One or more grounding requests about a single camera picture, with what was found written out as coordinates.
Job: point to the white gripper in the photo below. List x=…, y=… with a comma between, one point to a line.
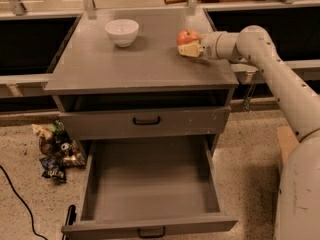
x=210, y=45

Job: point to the red apple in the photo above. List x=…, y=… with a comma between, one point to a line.
x=186, y=36

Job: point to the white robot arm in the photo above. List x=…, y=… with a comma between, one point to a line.
x=298, y=204

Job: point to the grey top drawer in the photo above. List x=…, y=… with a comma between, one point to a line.
x=118, y=124

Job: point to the grey drawer cabinet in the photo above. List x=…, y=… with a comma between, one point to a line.
x=94, y=74

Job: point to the open grey middle drawer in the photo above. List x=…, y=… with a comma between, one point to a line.
x=149, y=183

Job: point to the wooden stick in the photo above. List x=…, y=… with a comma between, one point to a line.
x=175, y=1

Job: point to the white ceramic bowl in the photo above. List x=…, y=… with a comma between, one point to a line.
x=122, y=32

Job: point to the cardboard box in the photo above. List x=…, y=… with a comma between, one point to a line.
x=287, y=143

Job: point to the pile of snack bags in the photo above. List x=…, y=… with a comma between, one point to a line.
x=58, y=149

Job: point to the black top drawer handle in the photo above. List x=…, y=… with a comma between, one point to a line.
x=146, y=122

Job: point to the black middle drawer handle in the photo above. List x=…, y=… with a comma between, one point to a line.
x=149, y=233

